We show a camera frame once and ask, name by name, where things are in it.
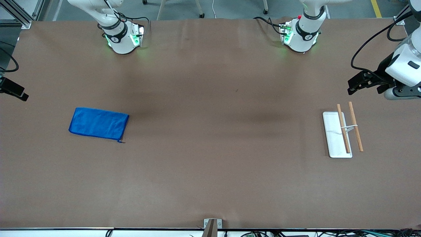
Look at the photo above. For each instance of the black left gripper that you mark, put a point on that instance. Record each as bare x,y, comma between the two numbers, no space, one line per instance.
382,71

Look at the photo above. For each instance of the blue microfibre towel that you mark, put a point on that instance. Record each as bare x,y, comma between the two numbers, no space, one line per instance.
98,123

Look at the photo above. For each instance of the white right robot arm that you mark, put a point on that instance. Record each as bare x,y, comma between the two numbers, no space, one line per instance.
121,42

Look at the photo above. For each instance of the white rack with wooden bars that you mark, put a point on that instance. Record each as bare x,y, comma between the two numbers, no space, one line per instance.
335,138

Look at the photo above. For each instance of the pale furniture legs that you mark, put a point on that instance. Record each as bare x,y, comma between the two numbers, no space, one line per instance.
199,10

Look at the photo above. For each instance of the aluminium frame post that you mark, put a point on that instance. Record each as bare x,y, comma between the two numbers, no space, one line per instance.
19,14
399,20

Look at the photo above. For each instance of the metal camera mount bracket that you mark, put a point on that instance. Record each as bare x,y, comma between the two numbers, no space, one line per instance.
212,225

